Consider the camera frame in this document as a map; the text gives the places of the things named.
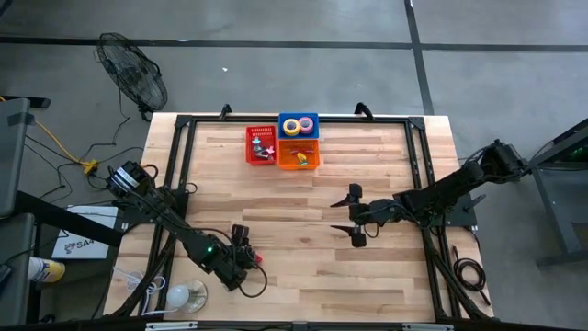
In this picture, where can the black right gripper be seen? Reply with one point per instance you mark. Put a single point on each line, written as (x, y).
(376, 213)

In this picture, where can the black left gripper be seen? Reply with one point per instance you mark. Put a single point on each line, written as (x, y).
(234, 259)

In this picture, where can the yellow stapler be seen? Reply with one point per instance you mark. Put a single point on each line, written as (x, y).
(301, 157)

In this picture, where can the pink tape roll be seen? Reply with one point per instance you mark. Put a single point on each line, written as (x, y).
(312, 125)

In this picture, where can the yellow tape roll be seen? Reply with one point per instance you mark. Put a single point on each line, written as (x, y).
(285, 127)

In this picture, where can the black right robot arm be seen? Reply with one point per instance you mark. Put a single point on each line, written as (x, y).
(441, 188)

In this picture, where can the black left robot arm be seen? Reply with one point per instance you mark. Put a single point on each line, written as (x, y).
(174, 220)

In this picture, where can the clear glass bowl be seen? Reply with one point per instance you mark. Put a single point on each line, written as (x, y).
(198, 296)

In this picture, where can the white light bulb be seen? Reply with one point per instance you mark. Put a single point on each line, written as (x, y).
(177, 296)

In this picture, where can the orange plastic basket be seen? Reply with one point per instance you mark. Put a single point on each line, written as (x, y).
(287, 163)

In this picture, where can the silver aluminium bar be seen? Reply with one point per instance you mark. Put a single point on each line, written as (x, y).
(427, 327)
(170, 326)

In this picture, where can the red plastic basket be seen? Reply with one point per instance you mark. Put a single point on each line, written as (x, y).
(250, 161)

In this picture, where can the black lever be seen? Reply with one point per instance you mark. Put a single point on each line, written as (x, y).
(475, 202)

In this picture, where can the blue plastic basket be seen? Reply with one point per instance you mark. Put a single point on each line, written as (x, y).
(281, 115)

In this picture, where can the white printed box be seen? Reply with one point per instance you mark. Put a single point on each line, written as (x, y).
(75, 250)

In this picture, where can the black diagonal beam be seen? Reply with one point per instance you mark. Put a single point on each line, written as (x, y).
(69, 220)

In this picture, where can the yellow white spray bottle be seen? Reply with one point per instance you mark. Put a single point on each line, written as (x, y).
(48, 271)

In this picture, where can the grey metal cart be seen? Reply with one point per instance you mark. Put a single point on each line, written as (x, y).
(558, 202)

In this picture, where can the black floor fan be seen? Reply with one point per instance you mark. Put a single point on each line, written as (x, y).
(133, 73)

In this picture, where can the grey cabinet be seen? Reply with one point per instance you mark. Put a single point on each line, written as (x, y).
(16, 303)
(11, 161)

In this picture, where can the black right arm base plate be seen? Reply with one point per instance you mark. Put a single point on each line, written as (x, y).
(461, 217)

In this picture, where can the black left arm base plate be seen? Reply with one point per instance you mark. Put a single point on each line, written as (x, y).
(131, 217)

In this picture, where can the black aluminium rig frame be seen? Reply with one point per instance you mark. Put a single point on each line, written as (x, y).
(206, 119)

